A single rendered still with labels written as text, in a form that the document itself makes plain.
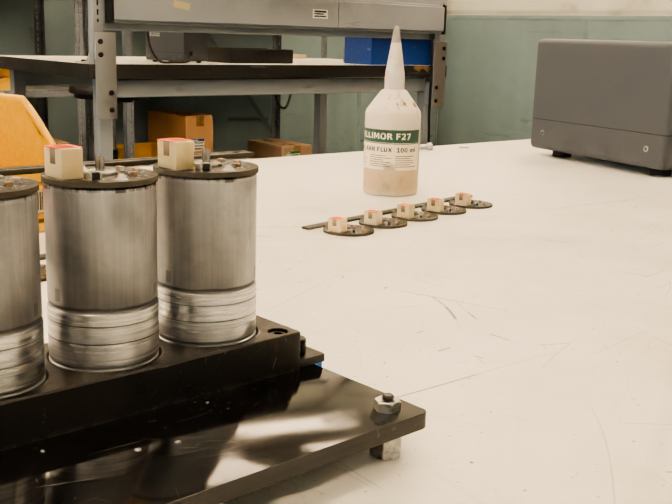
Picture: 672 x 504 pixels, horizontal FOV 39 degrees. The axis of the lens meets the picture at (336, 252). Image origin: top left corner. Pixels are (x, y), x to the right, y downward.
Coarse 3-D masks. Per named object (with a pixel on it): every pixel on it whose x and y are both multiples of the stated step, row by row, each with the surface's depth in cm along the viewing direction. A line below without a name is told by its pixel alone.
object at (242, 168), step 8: (216, 160) 24; (224, 160) 23; (232, 160) 24; (240, 160) 23; (160, 168) 22; (200, 168) 22; (208, 168) 22; (216, 168) 22; (240, 168) 22; (248, 168) 22; (256, 168) 23; (176, 176) 22; (184, 176) 22; (192, 176) 22; (200, 176) 22; (208, 176) 22; (216, 176) 22; (224, 176) 22; (232, 176) 22; (240, 176) 22
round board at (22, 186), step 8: (0, 176) 20; (8, 176) 20; (0, 184) 19; (8, 184) 19; (16, 184) 19; (24, 184) 19; (32, 184) 19; (0, 192) 18; (8, 192) 18; (16, 192) 18; (24, 192) 19; (32, 192) 19
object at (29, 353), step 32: (0, 224) 18; (32, 224) 19; (0, 256) 18; (32, 256) 19; (0, 288) 19; (32, 288) 19; (0, 320) 19; (32, 320) 19; (0, 352) 19; (32, 352) 19; (0, 384) 19; (32, 384) 20
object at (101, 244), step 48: (48, 192) 20; (96, 192) 20; (144, 192) 20; (48, 240) 21; (96, 240) 20; (144, 240) 21; (48, 288) 21; (96, 288) 20; (144, 288) 21; (48, 336) 21; (96, 336) 20; (144, 336) 21
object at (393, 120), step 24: (384, 96) 57; (408, 96) 57; (384, 120) 56; (408, 120) 56; (384, 144) 57; (408, 144) 57; (384, 168) 57; (408, 168) 57; (384, 192) 57; (408, 192) 57
